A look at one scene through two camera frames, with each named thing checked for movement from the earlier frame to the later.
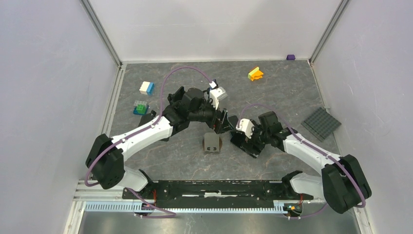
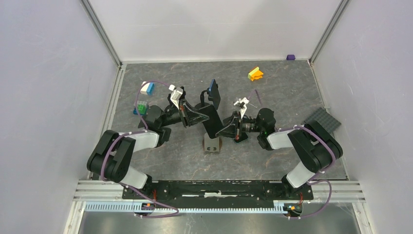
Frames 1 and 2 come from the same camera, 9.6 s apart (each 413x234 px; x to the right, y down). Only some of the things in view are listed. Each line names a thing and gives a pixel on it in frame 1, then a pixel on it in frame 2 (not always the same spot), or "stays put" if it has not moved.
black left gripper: x=223 y=125 to x=189 y=116
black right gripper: x=247 y=144 to x=233 y=129
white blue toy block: x=147 y=88 stays put
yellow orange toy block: x=255 y=74 stays put
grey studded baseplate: x=320 y=124 stays put
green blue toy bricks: x=140 y=107 stays put
